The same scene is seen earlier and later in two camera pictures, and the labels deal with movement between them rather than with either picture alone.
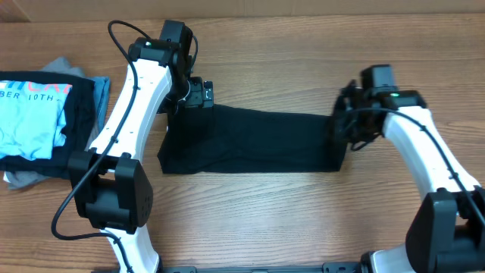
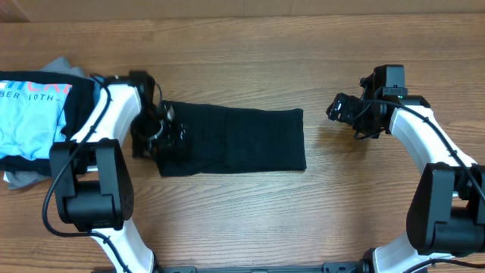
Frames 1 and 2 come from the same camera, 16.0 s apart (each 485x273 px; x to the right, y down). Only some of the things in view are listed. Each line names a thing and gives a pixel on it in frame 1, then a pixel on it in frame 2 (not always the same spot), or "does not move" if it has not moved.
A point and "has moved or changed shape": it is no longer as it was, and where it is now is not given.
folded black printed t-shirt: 45,119 does not move
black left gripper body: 198,98 → 167,136
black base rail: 332,268 does not move
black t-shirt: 218,139 has moved or changed shape
